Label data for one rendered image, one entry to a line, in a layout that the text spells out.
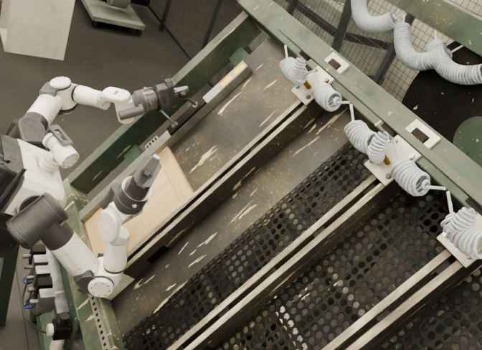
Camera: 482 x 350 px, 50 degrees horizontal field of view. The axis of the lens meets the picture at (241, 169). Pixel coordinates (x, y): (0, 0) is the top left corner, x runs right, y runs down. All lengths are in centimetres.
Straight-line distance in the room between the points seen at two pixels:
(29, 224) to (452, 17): 158
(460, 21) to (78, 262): 153
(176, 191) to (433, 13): 118
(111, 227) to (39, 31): 439
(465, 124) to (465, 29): 33
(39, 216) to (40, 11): 427
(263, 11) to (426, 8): 62
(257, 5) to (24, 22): 381
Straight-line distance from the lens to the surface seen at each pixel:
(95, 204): 226
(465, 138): 197
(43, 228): 158
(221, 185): 177
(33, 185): 166
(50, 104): 205
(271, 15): 211
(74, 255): 164
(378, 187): 148
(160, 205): 200
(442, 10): 210
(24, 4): 566
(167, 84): 201
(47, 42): 583
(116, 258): 163
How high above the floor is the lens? 235
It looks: 29 degrees down
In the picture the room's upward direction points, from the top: 23 degrees clockwise
